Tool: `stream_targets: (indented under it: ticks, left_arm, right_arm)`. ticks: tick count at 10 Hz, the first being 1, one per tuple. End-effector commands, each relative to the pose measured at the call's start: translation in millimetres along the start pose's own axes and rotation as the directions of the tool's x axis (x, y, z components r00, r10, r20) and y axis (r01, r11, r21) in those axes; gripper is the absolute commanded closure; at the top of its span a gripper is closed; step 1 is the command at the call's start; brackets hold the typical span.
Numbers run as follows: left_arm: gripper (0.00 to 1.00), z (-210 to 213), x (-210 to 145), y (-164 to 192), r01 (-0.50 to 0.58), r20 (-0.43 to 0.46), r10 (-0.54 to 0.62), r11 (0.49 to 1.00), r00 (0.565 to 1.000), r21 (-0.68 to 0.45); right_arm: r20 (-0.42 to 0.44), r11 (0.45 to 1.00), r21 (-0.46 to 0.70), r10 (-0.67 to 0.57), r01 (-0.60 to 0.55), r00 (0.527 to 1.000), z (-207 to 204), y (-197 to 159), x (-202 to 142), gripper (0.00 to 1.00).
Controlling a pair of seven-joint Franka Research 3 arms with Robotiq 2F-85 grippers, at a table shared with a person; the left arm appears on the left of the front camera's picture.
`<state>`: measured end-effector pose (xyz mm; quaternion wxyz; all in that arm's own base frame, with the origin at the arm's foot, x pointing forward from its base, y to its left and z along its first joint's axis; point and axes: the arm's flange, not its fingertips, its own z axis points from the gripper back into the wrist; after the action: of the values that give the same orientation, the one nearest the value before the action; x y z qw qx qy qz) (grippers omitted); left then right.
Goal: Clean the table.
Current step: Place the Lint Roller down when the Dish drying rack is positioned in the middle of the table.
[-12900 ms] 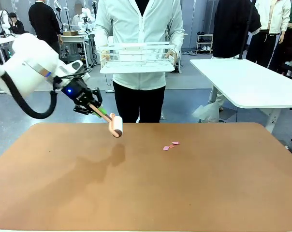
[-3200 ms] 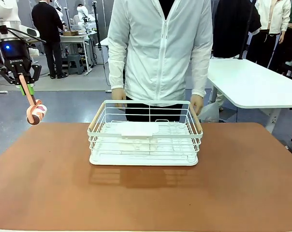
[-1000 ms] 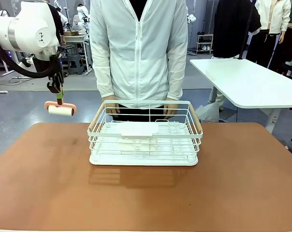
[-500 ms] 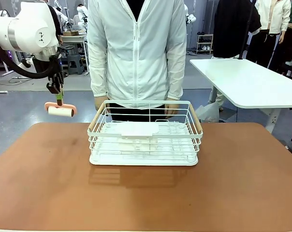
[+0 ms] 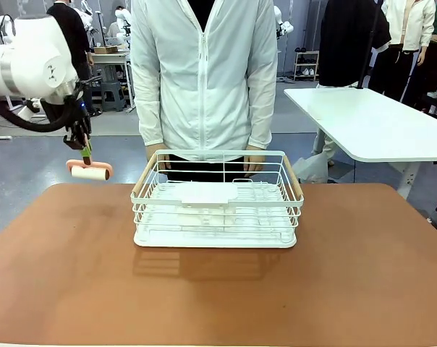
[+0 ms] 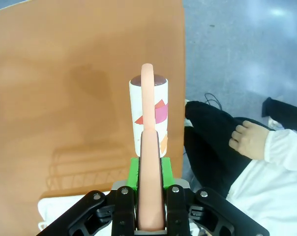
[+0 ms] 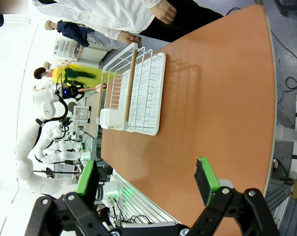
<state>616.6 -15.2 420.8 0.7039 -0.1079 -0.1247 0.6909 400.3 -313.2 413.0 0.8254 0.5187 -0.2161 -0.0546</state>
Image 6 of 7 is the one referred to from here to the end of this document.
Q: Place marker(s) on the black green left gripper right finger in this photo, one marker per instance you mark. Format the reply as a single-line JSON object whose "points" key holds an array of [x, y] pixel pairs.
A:
{"points": [[212, 211]]}

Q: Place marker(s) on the person's right forearm white sleeve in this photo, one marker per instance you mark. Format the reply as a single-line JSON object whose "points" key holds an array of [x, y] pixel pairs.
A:
{"points": [[286, 147]]}

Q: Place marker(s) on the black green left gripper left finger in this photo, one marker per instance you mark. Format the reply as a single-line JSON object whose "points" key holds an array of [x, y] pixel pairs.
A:
{"points": [[89, 211]]}

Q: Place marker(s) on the person's white zip jacket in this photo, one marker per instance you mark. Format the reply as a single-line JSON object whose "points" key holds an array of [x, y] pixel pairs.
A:
{"points": [[274, 196]]}

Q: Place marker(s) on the person's right hand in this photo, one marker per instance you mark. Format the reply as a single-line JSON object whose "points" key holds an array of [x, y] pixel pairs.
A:
{"points": [[249, 141]]}

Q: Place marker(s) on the seated person in white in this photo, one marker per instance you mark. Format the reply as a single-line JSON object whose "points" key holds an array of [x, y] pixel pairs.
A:
{"points": [[207, 147]]}

